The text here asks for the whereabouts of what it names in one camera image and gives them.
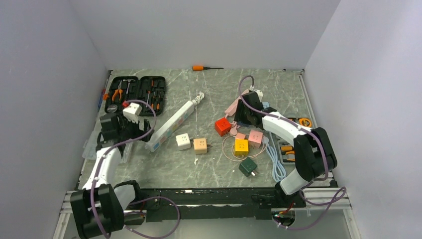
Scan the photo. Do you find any aluminium rail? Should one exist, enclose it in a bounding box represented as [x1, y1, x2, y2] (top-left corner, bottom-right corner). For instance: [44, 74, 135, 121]
[60, 188, 352, 215]

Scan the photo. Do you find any wooden beige cube adapter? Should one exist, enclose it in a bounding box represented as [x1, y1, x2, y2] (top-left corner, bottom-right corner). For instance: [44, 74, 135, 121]
[193, 138, 208, 154]

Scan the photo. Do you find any dark green cube adapter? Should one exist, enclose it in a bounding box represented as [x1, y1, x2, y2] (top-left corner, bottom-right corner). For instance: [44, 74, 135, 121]
[238, 157, 257, 177]

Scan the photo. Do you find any red cube adapter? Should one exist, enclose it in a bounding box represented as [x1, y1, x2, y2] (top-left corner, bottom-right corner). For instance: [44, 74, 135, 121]
[214, 118, 232, 137]

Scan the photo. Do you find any clear plastic screw box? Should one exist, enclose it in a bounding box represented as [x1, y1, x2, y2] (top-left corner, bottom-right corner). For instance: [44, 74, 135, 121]
[82, 140, 133, 163]

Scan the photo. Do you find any pink cube socket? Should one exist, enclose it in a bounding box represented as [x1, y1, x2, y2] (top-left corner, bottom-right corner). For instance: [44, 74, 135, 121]
[248, 130, 263, 148]

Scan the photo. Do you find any black tool case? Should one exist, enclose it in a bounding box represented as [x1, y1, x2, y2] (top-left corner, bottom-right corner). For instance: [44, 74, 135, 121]
[103, 76, 166, 115]

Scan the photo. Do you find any small pink charger plug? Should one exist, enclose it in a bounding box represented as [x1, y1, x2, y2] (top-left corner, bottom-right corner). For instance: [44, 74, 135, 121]
[235, 132, 246, 139]

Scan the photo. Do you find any grey tool case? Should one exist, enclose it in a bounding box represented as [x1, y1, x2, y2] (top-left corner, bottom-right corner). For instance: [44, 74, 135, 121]
[276, 115, 322, 166]

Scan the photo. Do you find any yellow cube adapter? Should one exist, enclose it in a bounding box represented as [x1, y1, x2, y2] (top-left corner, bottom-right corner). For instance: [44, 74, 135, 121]
[233, 138, 249, 158]

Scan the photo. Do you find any white power strip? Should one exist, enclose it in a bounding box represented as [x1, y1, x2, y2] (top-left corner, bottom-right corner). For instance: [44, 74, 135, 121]
[145, 92, 205, 152]

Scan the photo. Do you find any pink power strip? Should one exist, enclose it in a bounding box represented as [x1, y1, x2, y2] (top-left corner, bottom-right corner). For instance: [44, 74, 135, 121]
[224, 97, 240, 118]

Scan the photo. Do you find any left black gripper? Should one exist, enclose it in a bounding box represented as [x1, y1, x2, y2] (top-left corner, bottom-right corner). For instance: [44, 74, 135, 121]
[117, 112, 154, 142]

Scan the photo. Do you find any blue red pen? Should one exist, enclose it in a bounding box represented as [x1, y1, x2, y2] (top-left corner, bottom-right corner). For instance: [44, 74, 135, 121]
[98, 88, 106, 110]

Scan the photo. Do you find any black base bar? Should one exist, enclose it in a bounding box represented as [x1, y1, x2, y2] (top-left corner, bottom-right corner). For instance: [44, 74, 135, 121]
[126, 187, 306, 222]

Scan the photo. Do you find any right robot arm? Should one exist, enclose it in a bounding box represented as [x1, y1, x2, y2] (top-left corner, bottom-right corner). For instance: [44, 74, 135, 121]
[235, 91, 337, 207]

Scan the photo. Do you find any light blue power strip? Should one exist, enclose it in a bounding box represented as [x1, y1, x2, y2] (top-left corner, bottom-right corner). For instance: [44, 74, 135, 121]
[262, 102, 270, 109]

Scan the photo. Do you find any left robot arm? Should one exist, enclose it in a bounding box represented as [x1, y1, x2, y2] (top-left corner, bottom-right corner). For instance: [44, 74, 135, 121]
[70, 113, 155, 239]

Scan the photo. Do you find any orange handled screwdriver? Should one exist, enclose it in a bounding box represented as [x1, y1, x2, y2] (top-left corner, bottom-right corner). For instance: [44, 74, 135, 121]
[192, 65, 223, 71]

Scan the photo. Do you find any light blue cable with plug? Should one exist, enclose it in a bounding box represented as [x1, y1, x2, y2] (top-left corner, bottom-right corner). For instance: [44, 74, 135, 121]
[262, 131, 287, 183]

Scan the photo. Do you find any white cube adapter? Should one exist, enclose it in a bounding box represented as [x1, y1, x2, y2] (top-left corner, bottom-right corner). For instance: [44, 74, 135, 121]
[175, 133, 192, 150]

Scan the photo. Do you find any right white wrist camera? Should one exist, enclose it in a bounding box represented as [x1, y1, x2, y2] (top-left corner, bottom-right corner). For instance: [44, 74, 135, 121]
[249, 86, 263, 101]

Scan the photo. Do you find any thin pink cable loop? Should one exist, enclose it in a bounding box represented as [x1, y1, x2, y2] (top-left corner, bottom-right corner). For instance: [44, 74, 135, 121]
[221, 135, 267, 162]

